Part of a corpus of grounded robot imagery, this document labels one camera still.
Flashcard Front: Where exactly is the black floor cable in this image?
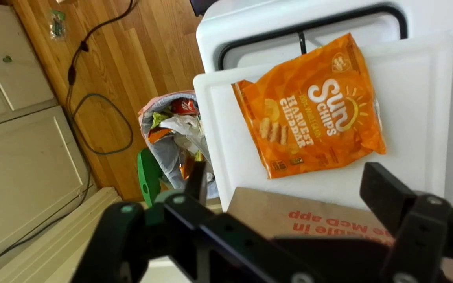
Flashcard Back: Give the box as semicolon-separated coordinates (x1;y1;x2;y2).
63;0;137;158

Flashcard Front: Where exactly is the white cutting board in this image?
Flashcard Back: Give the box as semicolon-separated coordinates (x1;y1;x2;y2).
192;33;453;214

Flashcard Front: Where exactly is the black stove burner grate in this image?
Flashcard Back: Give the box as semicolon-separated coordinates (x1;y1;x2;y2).
217;4;411;71

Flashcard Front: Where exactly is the orange Sun Chips packet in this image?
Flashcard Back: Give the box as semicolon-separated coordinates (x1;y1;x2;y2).
231;32;389;181

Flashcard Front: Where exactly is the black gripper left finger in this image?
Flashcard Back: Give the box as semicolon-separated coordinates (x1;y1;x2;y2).
71;159;322;283

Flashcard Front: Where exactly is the full trash bin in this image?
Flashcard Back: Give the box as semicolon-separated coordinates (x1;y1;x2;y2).
137;92;220;203

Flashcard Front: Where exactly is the white low cabinet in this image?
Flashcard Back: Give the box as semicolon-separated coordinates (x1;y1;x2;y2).
0;0;98;274

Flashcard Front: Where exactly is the green bin frame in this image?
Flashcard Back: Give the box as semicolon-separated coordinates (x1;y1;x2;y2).
135;148;164;208

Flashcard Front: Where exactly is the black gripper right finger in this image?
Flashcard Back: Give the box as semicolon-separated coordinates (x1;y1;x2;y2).
359;161;453;283

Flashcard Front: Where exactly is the brown McDelivery paper bag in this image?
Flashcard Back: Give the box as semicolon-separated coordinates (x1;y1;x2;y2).
225;186;396;249

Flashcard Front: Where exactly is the white gas stove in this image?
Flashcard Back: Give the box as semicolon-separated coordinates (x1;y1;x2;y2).
193;0;417;76

